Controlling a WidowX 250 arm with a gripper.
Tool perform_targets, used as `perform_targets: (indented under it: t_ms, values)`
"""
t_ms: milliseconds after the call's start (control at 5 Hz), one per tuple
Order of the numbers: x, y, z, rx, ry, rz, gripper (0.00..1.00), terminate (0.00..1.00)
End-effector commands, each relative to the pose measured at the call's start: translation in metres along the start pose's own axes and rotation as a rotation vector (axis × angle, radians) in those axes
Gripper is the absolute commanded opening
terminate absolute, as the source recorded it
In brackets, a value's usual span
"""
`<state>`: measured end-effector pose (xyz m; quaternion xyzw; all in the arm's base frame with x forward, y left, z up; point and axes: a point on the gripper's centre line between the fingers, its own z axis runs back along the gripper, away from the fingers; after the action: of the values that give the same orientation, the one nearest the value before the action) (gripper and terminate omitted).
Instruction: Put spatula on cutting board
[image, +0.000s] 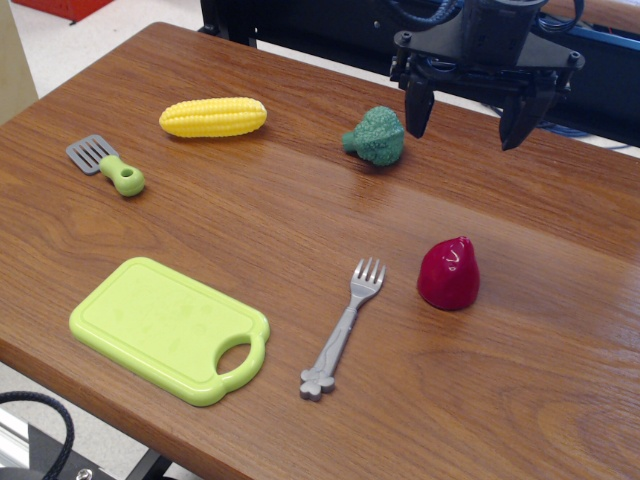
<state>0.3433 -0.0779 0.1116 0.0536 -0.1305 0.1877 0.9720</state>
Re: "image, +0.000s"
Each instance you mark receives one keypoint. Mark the red box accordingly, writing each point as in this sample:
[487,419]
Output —
[73,10]

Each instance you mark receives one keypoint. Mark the green toy broccoli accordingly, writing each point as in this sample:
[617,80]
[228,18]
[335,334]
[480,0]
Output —
[378,138]

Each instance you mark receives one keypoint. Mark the grey plastic toy fork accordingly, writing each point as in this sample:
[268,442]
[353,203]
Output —
[365,283]

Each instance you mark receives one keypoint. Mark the light green cutting board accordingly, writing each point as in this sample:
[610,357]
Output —
[181,335]

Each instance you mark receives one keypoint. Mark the black metal frame rail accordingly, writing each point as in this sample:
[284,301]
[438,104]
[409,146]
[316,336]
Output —
[602,98]

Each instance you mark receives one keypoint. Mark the red toy strawberry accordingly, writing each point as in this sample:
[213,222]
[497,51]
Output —
[449,277]

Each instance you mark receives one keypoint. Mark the grey spatula with green handle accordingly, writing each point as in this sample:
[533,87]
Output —
[93,154]

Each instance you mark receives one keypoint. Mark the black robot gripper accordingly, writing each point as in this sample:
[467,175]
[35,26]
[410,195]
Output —
[495,43]

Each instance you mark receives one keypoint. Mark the yellow toy corn cob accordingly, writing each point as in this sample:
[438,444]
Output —
[213,118]

